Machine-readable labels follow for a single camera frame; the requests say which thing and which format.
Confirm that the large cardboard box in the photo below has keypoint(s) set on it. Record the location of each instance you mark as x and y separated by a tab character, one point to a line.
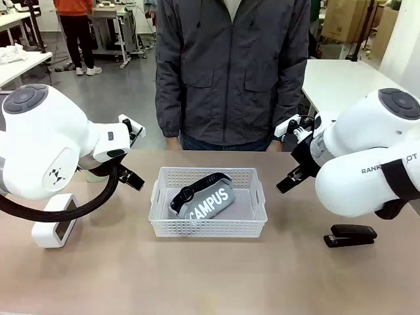
344	19

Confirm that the person's right hand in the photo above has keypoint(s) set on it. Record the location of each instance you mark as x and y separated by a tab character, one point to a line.
173	143

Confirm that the white table with cloth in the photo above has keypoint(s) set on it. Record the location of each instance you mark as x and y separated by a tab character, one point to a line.
19	70

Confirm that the tall cardboard box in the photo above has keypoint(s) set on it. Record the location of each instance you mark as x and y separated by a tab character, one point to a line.
387	29

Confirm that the white crumpled cloth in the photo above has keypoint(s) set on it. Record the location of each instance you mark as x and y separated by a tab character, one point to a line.
13	54

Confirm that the person in orange top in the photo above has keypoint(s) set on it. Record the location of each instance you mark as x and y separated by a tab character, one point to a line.
77	29

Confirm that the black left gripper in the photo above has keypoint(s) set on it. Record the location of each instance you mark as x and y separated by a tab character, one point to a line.
93	165

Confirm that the pale green cup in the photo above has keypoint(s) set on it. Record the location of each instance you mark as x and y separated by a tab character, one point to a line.
93	178

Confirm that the black stapler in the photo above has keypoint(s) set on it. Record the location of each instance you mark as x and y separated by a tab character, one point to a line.
354	231

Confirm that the gray CAMPUS fabric pouch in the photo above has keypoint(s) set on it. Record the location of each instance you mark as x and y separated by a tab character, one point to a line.
210	203

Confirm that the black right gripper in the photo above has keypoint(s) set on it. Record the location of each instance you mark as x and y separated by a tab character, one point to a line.
306	154

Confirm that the white perforated plastic basket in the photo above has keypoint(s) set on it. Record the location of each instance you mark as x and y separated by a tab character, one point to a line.
203	229

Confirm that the gray workbench with white legs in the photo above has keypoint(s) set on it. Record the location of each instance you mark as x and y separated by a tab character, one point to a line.
108	16

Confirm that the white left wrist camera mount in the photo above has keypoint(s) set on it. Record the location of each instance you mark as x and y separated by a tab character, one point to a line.
129	118

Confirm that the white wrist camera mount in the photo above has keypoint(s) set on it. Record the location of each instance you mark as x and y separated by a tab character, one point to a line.
280	129
129	118

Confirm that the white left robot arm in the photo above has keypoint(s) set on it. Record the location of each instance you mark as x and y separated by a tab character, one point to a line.
39	147

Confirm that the large white table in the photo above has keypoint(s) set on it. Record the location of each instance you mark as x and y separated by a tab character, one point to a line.
344	78

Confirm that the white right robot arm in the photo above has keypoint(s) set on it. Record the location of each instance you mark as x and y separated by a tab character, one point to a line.
354	190

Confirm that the person's left hand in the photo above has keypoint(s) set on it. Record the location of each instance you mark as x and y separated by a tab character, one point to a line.
276	146

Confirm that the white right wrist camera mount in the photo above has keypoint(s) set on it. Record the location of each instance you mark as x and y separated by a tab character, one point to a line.
280	129

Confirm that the white desk with black leg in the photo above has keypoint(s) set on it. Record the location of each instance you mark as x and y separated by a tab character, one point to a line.
16	21

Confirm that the person in dark gray jacket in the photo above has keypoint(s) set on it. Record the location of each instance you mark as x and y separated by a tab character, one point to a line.
229	82

